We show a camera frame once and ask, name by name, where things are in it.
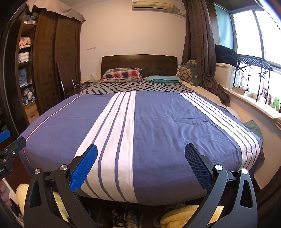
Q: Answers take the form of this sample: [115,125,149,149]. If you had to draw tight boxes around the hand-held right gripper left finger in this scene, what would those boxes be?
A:
[23,143,99,228]

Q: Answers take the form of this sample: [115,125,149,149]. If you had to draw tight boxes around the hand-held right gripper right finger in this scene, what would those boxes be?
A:
[183,143,258,228]

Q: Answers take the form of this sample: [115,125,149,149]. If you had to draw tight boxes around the person's left hand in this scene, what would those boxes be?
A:
[0,178,12,207]

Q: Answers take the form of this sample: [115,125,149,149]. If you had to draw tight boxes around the yellow fluffy cloth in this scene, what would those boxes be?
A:
[16,183,66,221]
[160,204,225,228]

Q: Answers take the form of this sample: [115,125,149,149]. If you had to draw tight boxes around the patterned folded clothes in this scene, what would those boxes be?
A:
[22,86,35,103]

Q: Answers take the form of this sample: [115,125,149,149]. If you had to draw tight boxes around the blue white striped bedspread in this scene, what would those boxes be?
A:
[17,91,265,203]

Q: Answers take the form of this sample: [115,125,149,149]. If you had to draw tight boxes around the light blue folded clothes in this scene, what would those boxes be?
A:
[19,68,28,87]

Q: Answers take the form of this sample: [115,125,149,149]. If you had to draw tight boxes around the printed package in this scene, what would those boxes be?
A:
[112,206,143,228]

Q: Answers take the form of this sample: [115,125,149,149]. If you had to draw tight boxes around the green cloth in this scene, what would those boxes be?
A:
[243,120,262,138]

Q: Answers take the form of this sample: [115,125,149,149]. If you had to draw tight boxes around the cream bed sheet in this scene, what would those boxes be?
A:
[182,82,244,123]

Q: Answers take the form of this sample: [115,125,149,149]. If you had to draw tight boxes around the striped folded clothes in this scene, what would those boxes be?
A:
[18,52,30,63]

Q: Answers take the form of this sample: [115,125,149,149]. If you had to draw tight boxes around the dark wooden wardrobe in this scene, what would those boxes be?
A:
[0,4,83,136]

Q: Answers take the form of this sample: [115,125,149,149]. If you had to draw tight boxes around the grey zebra-patterned sheet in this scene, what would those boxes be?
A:
[78,80,198,95]

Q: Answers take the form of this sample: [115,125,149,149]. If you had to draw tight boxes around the teal pillow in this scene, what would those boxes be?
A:
[144,75,182,83]

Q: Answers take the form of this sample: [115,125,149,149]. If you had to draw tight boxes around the brown patterned backpack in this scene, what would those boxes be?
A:
[176,60,200,86]

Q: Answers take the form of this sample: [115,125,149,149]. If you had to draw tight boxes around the white storage box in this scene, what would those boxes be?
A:
[215,62,236,89]

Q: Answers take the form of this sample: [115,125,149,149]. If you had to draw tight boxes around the plaid pillow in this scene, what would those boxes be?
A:
[100,68,143,82]

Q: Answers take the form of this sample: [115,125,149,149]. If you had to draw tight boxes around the black jacket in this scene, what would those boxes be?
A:
[214,44,238,65]

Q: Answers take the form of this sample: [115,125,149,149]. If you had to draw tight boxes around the dark wooden headboard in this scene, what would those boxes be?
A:
[101,54,178,80]

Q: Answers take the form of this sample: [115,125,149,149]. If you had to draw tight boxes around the black metal rack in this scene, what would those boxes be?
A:
[234,53,275,103]

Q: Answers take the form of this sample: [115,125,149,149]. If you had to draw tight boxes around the grey cloth on wardrobe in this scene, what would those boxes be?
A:
[26,0,86,22]

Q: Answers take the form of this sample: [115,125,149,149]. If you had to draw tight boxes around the brown curtain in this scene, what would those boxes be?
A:
[181,0,230,107]

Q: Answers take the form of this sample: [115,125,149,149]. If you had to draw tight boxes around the teal roller blind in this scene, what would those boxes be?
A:
[214,2,234,52]

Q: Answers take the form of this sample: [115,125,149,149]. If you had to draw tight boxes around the window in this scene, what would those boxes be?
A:
[230,0,281,73]

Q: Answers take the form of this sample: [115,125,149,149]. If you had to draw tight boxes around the white air conditioner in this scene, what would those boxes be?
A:
[131,0,174,10]

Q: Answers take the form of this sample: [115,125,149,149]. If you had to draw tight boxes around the metal frame chair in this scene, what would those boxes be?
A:
[56,61,76,99]

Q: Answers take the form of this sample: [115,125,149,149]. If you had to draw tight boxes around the white charger cable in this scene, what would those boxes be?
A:
[76,78,100,89]

